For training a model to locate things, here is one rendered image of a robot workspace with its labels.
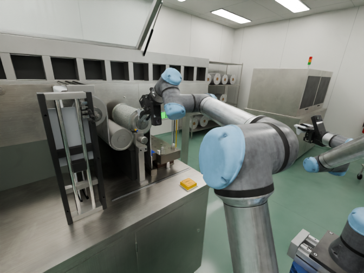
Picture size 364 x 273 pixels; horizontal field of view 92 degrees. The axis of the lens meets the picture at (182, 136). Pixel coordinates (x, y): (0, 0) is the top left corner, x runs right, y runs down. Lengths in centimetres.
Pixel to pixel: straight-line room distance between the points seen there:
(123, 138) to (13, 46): 64
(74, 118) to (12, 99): 46
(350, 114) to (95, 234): 486
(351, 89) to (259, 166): 469
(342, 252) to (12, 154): 157
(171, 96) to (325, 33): 470
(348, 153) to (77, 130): 108
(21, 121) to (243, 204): 111
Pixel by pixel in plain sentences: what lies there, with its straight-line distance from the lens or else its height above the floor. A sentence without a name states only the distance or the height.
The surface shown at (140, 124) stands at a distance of 99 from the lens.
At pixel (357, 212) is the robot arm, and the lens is 99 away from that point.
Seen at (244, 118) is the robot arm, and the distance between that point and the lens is 51.
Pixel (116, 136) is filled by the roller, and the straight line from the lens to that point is 97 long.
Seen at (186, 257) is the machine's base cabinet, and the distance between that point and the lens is 144.
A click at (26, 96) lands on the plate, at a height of 138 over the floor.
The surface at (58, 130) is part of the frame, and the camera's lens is 79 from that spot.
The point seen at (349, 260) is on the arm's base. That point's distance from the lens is 104.
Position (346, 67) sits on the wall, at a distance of 501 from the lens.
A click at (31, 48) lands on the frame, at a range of 120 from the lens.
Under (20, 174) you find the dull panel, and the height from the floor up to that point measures 97.
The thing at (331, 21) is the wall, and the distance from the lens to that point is 521.
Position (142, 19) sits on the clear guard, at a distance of 125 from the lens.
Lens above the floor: 152
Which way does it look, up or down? 20 degrees down
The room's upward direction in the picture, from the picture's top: 2 degrees clockwise
